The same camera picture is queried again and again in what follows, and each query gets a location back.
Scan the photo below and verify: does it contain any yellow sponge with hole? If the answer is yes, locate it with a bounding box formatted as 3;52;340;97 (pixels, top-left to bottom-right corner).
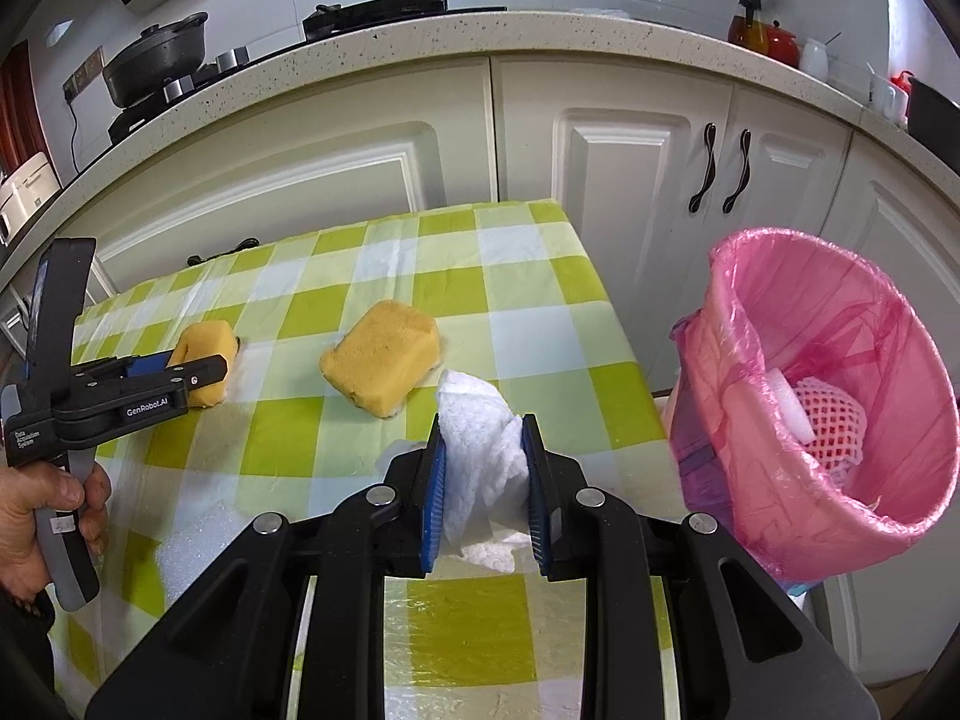
167;320;239;410

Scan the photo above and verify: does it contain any pink white foam fruit net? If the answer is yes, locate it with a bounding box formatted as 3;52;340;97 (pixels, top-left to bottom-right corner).
794;377;867;488

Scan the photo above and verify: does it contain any pink bag-lined trash bin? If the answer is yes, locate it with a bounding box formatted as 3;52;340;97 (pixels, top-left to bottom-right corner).
667;227;958;587

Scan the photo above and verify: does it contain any person's left hand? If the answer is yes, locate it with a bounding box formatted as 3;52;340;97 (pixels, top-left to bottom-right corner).
0;461;110;603

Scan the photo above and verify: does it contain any yellow sponge block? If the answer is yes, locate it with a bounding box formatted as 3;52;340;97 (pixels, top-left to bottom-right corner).
319;299;441;419

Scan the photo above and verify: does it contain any green white checkered tablecloth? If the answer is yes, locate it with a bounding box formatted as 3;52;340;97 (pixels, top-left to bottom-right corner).
52;200;683;710

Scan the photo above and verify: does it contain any small white foam square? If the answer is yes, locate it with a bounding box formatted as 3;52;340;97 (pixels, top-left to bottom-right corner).
155;502;247;608

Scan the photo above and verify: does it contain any large white foam sheet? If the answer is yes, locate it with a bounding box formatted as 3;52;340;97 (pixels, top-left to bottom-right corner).
766;369;815;445

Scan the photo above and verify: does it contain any black cooking pot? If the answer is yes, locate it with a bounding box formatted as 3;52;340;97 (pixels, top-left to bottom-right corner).
103;11;208;109

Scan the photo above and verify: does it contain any black gas stove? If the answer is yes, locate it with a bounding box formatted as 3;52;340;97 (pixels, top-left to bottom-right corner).
62;0;513;148

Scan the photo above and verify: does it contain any red kettle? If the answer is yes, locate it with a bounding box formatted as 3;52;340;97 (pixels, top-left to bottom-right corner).
727;0;800;68

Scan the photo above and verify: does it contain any white ceramic jar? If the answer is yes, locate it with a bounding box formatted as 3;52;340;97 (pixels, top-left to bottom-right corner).
799;37;830;82

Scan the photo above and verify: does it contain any black cabinet handle left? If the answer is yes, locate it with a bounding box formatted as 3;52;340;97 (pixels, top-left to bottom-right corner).
686;120;718;215

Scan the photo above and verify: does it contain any black cabinet handle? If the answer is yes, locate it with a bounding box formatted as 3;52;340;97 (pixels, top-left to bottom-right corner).
686;120;718;215
721;127;754;215

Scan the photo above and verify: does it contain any black cabinet handle right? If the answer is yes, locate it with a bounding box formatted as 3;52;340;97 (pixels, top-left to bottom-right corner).
721;127;754;215

